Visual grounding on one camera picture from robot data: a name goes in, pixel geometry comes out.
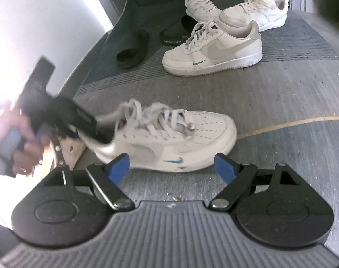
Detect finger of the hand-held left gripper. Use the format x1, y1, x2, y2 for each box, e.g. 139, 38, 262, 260
75, 128, 114, 147

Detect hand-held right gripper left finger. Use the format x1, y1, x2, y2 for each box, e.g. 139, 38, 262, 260
35, 153, 135, 212

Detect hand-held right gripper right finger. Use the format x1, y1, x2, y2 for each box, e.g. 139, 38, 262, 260
208, 152, 307, 212

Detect cream clog with charms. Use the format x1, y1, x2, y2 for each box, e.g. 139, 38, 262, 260
42, 138, 87, 174

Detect cream sneaker grey side mark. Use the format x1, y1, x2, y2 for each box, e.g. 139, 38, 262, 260
79, 98, 238, 173
162, 19, 263, 77

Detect plain black slide sandal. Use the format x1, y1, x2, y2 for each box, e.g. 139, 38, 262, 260
116, 29, 150, 70

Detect black slide sandal white print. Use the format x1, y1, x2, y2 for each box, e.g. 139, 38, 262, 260
160, 15, 199, 46

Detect white chunky lace-up sneaker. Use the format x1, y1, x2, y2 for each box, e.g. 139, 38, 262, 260
219, 0, 293, 32
185, 0, 223, 21

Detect person's left hand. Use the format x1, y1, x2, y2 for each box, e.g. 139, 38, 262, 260
0, 108, 59, 178

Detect grey door mat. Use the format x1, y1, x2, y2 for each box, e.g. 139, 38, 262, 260
56, 0, 339, 257

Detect dark grey door frame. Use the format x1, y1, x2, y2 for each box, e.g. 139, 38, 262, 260
97, 0, 131, 31

